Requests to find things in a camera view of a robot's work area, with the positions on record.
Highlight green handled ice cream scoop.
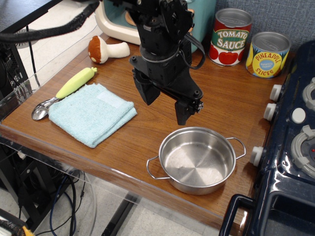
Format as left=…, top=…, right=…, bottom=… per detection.
left=31, top=67, right=97, bottom=121

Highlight white stove knob middle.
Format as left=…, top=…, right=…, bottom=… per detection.
left=263, top=103, right=276, bottom=121

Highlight white stove knob top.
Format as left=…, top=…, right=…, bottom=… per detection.
left=269, top=85, right=282, bottom=102

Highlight white stove knob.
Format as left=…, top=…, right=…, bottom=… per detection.
left=250, top=147, right=263, bottom=167
left=269, top=85, right=282, bottom=102
left=263, top=103, right=276, bottom=121

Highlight white stove knob bottom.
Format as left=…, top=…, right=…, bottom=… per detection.
left=250, top=147, right=263, bottom=167

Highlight light blue cloth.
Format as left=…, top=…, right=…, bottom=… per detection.
left=49, top=84, right=137, bottom=148

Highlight plush brown mushroom toy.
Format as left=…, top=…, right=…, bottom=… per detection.
left=88, top=36, right=130, bottom=64

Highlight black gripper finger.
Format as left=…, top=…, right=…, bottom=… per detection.
left=132, top=69, right=160, bottom=105
left=175, top=100, right=194, bottom=125

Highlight toy microwave teal and cream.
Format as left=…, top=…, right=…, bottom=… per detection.
left=95, top=0, right=216, bottom=56

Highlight black table frame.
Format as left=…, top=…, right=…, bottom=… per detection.
left=0, top=145, right=68, bottom=231

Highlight tomato sauce can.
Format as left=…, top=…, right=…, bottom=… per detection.
left=209, top=8, right=253, bottom=66

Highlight pineapple slices can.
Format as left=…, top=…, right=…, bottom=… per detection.
left=246, top=31, right=291, bottom=78

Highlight stainless steel pot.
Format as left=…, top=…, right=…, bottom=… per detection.
left=156, top=127, right=247, bottom=196

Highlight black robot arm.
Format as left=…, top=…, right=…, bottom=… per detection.
left=113, top=0, right=206, bottom=125

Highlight dark blue toy stove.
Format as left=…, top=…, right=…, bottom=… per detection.
left=220, top=41, right=315, bottom=236

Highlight blue floor cable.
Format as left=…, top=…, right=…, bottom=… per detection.
left=49, top=173, right=77, bottom=236

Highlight black sleeved cable bundle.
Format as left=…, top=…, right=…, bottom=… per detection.
left=0, top=0, right=100, bottom=44

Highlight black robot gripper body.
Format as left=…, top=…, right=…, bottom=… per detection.
left=129, top=46, right=203, bottom=113

